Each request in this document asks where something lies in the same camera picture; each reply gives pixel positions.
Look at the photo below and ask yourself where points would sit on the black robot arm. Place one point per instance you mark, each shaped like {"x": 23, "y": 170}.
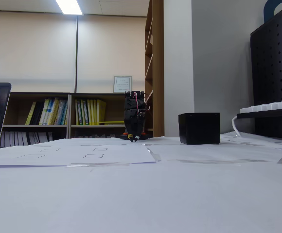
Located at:
{"x": 131, "y": 99}

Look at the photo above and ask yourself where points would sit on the ceiling light panel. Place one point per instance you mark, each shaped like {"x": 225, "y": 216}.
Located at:
{"x": 69, "y": 6}

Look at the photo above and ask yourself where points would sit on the black book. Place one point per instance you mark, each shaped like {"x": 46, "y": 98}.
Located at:
{"x": 37, "y": 114}

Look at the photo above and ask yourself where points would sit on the white paper sheet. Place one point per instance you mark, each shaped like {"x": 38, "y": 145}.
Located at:
{"x": 131, "y": 199}
{"x": 252, "y": 140}
{"x": 204, "y": 153}

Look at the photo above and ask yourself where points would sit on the white yellow book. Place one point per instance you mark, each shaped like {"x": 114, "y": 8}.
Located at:
{"x": 43, "y": 112}

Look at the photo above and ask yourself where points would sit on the blue curved panel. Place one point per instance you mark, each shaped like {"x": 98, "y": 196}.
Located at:
{"x": 268, "y": 9}

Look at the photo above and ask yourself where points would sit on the framed certificate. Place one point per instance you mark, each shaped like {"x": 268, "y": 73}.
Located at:
{"x": 122, "y": 83}

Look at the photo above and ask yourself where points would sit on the yellow flat folder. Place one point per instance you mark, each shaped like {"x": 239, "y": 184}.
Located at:
{"x": 111, "y": 122}

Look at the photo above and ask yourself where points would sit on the yellow blue book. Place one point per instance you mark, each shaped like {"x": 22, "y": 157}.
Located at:
{"x": 51, "y": 111}

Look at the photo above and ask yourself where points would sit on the black pegboard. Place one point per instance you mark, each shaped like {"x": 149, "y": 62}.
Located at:
{"x": 272, "y": 72}

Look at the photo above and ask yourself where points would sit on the green white binder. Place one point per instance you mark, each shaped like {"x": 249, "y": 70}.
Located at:
{"x": 77, "y": 114}
{"x": 84, "y": 112}
{"x": 80, "y": 114}

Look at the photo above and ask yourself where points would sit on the white power strip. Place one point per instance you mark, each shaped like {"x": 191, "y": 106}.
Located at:
{"x": 272, "y": 106}

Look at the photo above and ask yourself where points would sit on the dark vertical wall strip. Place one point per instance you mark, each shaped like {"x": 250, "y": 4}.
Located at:
{"x": 76, "y": 53}

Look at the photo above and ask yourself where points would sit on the tall wooden bookcase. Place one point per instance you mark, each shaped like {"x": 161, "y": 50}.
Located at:
{"x": 158, "y": 24}

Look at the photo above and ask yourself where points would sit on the black plastic box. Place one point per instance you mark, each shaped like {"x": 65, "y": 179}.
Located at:
{"x": 199, "y": 128}

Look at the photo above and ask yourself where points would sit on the yellow leaning book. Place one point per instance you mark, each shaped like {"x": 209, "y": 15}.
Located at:
{"x": 30, "y": 114}

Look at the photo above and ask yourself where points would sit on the paper sheet with drawn squares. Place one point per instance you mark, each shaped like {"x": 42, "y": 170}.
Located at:
{"x": 121, "y": 155}

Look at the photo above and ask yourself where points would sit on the black shelf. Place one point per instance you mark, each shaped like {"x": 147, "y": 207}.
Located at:
{"x": 265, "y": 114}

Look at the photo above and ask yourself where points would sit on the low wooden bookcase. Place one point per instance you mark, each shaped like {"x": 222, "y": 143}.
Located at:
{"x": 17, "y": 95}
{"x": 116, "y": 106}

